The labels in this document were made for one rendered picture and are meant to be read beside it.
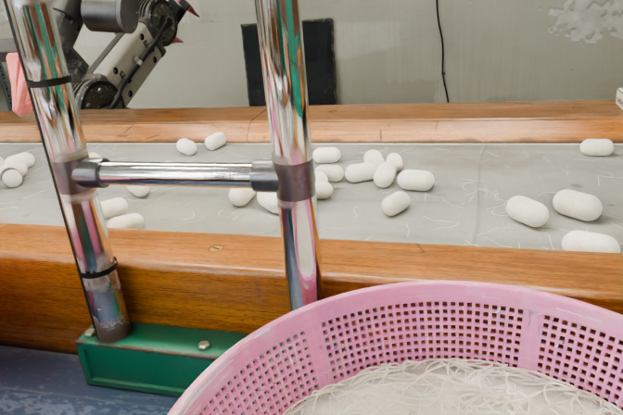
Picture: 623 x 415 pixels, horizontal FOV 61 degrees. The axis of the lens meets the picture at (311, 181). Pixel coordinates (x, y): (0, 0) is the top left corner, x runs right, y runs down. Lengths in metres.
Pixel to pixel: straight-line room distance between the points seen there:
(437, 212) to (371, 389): 0.21
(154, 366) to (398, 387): 0.18
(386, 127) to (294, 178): 0.41
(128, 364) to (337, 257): 0.17
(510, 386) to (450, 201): 0.23
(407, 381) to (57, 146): 0.25
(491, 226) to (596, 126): 0.27
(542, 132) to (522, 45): 1.93
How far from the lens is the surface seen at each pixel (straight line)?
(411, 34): 2.57
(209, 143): 0.71
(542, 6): 2.61
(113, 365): 0.43
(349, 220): 0.48
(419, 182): 0.52
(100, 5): 0.82
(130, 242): 0.44
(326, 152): 0.61
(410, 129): 0.69
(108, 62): 1.16
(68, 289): 0.46
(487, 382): 0.33
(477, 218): 0.48
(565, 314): 0.33
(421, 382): 0.33
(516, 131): 0.69
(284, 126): 0.29
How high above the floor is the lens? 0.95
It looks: 21 degrees down
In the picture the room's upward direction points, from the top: 5 degrees counter-clockwise
